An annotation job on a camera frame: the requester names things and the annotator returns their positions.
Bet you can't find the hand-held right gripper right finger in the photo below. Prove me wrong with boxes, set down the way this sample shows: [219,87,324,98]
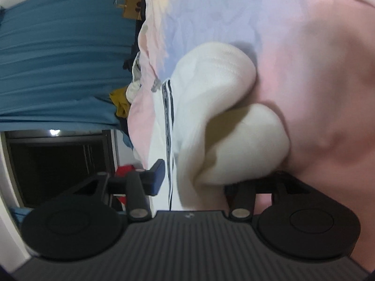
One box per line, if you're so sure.
[225,171,326,221]

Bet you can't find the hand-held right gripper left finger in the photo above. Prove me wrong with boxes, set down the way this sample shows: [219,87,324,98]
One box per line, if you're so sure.
[56,159,166,222]

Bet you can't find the white sweatpants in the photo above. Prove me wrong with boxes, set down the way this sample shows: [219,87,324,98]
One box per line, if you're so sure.
[149,42,291,211]

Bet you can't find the red garment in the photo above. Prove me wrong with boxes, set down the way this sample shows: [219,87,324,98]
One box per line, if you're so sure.
[114,165,136,210]

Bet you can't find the black cloth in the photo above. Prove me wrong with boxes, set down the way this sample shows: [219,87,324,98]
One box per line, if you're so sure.
[113,113,131,141]

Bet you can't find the mustard yellow garment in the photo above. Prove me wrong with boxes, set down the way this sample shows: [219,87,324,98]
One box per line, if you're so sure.
[109,86,131,119]

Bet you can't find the white and black jacket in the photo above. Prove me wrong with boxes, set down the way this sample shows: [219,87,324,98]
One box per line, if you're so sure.
[126,51,143,101]

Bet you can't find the dark window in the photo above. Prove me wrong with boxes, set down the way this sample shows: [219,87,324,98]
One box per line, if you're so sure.
[0,129,119,210]

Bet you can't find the blue curtain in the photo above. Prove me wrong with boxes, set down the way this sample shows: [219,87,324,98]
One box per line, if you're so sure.
[8,207,34,226]
[0,0,145,131]

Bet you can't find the pastel bedspread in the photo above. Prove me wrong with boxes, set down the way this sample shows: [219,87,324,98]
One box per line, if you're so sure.
[129,0,375,270]

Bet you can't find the brown paper bag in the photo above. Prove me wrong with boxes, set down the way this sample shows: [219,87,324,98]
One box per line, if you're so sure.
[114,0,144,21]

